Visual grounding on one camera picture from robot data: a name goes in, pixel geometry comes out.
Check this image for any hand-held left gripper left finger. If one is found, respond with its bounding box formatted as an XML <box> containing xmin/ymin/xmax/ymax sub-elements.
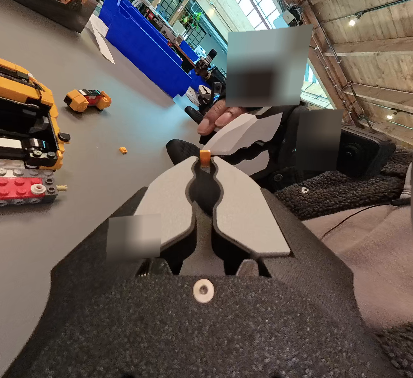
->
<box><xmin>133</xmin><ymin>155</ymin><xmax>198</xmax><ymax>276</ymax></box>

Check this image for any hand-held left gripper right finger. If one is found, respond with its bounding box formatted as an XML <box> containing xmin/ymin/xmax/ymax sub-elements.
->
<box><xmin>210</xmin><ymin>156</ymin><xmax>292</xmax><ymax>276</ymax></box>

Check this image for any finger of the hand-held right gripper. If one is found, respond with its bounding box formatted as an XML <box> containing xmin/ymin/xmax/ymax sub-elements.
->
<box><xmin>201</xmin><ymin>107</ymin><xmax>285</xmax><ymax>157</ymax></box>
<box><xmin>226</xmin><ymin>146</ymin><xmax>271</xmax><ymax>177</ymax></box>

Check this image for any black orange lego bumper assembly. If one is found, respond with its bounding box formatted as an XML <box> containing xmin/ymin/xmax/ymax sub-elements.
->
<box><xmin>63</xmin><ymin>89</ymin><xmax>112</xmax><ymax>113</ymax></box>

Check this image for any yellow lego car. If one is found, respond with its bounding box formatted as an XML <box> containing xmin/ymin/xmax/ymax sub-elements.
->
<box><xmin>0</xmin><ymin>58</ymin><xmax>71</xmax><ymax>207</ymax></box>

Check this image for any person's right hand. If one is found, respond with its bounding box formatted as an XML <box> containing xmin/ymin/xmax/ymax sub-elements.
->
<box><xmin>196</xmin><ymin>99</ymin><xmax>248</xmax><ymax>136</ymax></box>

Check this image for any blue plastic bin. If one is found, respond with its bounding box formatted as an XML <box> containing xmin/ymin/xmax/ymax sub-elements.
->
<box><xmin>179</xmin><ymin>40</ymin><xmax>212</xmax><ymax>93</ymax></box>
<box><xmin>98</xmin><ymin>0</ymin><xmax>193</xmax><ymax>98</ymax></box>

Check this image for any beige shirt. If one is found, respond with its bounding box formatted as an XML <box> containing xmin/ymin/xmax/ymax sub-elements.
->
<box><xmin>302</xmin><ymin>202</ymin><xmax>413</xmax><ymax>328</ymax></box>

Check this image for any white ceiling device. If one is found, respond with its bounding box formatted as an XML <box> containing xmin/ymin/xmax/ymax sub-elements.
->
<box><xmin>273</xmin><ymin>8</ymin><xmax>303</xmax><ymax>29</ymax></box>

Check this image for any white paper scrap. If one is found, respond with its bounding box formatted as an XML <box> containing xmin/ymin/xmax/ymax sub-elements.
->
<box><xmin>85</xmin><ymin>13</ymin><xmax>116</xmax><ymax>64</ymax></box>

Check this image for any white adapter cable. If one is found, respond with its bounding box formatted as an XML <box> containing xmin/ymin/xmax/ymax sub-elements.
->
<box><xmin>399</xmin><ymin>161</ymin><xmax>413</xmax><ymax>205</ymax></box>

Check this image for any dark wired earphone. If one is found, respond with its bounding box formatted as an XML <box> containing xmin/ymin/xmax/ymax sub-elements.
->
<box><xmin>321</xmin><ymin>199</ymin><xmax>413</xmax><ymax>241</ymax></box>

